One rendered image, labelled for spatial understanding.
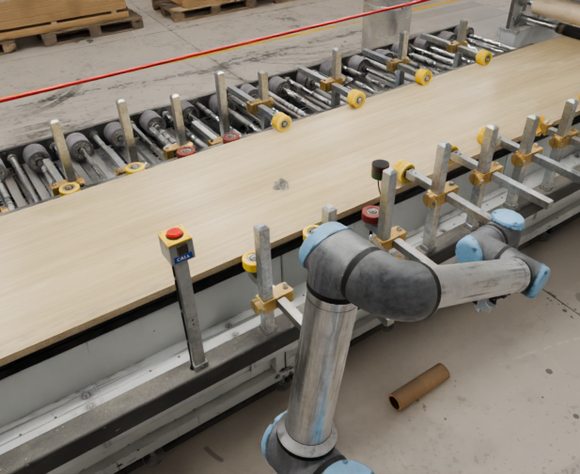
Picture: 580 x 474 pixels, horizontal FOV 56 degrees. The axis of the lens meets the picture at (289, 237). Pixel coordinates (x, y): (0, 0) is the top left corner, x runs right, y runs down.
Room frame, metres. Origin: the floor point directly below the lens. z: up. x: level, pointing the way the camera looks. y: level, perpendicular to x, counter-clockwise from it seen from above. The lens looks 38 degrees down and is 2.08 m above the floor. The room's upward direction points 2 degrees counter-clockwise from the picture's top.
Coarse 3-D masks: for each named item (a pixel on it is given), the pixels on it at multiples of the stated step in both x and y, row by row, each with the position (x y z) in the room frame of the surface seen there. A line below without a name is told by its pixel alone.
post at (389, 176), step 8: (392, 168) 1.56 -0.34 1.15; (384, 176) 1.56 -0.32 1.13; (392, 176) 1.54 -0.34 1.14; (384, 184) 1.55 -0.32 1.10; (392, 184) 1.55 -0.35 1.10; (384, 192) 1.55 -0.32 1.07; (392, 192) 1.55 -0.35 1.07; (384, 200) 1.55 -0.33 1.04; (392, 200) 1.55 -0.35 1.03; (384, 208) 1.54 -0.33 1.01; (392, 208) 1.55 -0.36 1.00; (384, 216) 1.54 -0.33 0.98; (392, 216) 1.56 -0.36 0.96; (384, 224) 1.54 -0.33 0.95; (384, 232) 1.54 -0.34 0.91; (384, 240) 1.54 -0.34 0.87
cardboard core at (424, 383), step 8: (432, 368) 1.61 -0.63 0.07; (440, 368) 1.60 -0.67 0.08; (424, 376) 1.56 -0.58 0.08; (432, 376) 1.56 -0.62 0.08; (440, 376) 1.56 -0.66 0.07; (448, 376) 1.58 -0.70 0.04; (408, 384) 1.52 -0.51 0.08; (416, 384) 1.52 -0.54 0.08; (424, 384) 1.52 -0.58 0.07; (432, 384) 1.53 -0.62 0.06; (392, 392) 1.49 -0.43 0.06; (400, 392) 1.48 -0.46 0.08; (408, 392) 1.48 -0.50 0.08; (416, 392) 1.48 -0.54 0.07; (424, 392) 1.50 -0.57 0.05; (392, 400) 1.48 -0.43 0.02; (400, 400) 1.44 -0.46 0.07; (408, 400) 1.45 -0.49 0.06; (400, 408) 1.42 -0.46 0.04
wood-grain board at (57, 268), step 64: (512, 64) 3.12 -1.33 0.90; (576, 64) 3.09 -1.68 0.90; (320, 128) 2.38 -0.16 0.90; (384, 128) 2.36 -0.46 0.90; (448, 128) 2.34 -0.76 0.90; (512, 128) 2.32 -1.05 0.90; (128, 192) 1.86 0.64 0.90; (192, 192) 1.85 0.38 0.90; (256, 192) 1.84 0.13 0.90; (320, 192) 1.82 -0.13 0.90; (0, 256) 1.48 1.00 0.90; (64, 256) 1.47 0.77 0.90; (128, 256) 1.46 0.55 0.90; (0, 320) 1.17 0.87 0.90; (64, 320) 1.16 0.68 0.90
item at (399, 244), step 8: (368, 224) 1.66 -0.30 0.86; (376, 224) 1.65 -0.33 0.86; (376, 232) 1.63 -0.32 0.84; (400, 240) 1.55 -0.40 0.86; (400, 248) 1.52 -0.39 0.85; (408, 248) 1.50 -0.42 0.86; (408, 256) 1.49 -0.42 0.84; (416, 256) 1.46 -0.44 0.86; (424, 256) 1.46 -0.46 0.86; (432, 264) 1.41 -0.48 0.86
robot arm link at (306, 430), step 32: (320, 256) 0.81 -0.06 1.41; (352, 256) 0.78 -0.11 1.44; (320, 288) 0.79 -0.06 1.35; (320, 320) 0.78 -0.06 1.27; (352, 320) 0.79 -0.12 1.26; (320, 352) 0.76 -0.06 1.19; (320, 384) 0.75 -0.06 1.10; (288, 416) 0.78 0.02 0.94; (320, 416) 0.74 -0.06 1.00; (288, 448) 0.73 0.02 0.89; (320, 448) 0.73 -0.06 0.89
